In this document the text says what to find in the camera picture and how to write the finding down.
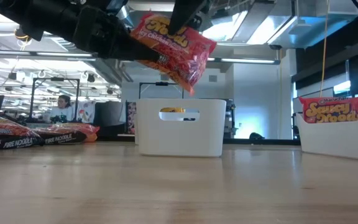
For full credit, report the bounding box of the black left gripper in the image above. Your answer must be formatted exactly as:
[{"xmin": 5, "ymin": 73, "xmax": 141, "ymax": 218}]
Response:
[{"xmin": 72, "ymin": 5, "xmax": 162, "ymax": 62}]

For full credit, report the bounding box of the yellow Maruchan ramen pack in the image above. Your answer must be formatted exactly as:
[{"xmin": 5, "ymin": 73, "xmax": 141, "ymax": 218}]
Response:
[{"xmin": 159, "ymin": 106, "xmax": 186, "ymax": 113}]

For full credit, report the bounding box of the white plastic bin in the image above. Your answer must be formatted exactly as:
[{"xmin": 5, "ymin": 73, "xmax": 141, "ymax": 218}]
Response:
[
  {"xmin": 136, "ymin": 98, "xmax": 227, "ymax": 158},
  {"xmin": 295, "ymin": 102, "xmax": 358, "ymax": 162}
]

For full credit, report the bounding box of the black Fire Noodle pack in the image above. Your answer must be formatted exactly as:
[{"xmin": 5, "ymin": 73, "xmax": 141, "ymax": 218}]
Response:
[
  {"xmin": 35, "ymin": 123, "xmax": 90, "ymax": 146},
  {"xmin": 0, "ymin": 111, "xmax": 45, "ymax": 150}
]

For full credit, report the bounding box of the long ceiling light strip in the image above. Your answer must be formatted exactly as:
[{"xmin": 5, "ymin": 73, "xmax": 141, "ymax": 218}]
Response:
[
  {"xmin": 206, "ymin": 57, "xmax": 281, "ymax": 65},
  {"xmin": 0, "ymin": 49, "xmax": 96, "ymax": 62}
]

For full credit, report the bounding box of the colourful patterned poster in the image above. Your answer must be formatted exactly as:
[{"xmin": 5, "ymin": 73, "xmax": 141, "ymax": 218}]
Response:
[{"xmin": 73, "ymin": 101, "xmax": 96, "ymax": 124}]

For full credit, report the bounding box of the person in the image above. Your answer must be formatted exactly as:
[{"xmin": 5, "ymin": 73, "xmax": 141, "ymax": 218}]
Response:
[{"xmin": 48, "ymin": 95, "xmax": 75, "ymax": 124}]

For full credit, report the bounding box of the grey cabinet machine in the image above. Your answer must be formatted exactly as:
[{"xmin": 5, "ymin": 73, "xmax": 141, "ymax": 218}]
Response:
[{"xmin": 225, "ymin": 99, "xmax": 237, "ymax": 139}]

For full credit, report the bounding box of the black metal rig frame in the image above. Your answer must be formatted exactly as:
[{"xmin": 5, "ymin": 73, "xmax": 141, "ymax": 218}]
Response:
[
  {"xmin": 29, "ymin": 77, "xmax": 81, "ymax": 124},
  {"xmin": 138, "ymin": 81, "xmax": 185, "ymax": 100}
]

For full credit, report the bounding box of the black aluminium table frame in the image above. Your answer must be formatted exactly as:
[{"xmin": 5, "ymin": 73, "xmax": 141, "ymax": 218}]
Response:
[{"xmin": 98, "ymin": 133, "xmax": 301, "ymax": 146}]

